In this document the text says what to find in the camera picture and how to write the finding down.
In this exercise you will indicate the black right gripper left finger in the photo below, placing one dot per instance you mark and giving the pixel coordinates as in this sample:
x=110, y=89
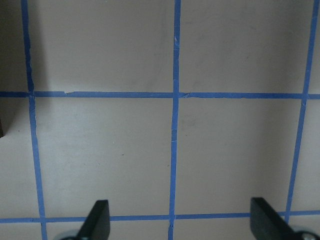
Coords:
x=97, y=225

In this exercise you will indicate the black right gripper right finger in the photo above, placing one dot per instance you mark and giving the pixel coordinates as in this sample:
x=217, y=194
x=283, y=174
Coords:
x=265, y=222

